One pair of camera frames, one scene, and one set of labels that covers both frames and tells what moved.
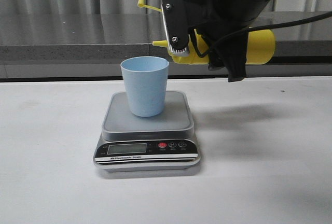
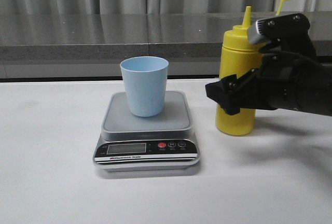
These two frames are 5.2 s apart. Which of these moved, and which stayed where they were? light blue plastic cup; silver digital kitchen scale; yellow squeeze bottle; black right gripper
Moved: black right gripper; yellow squeeze bottle
Stayed: light blue plastic cup; silver digital kitchen scale
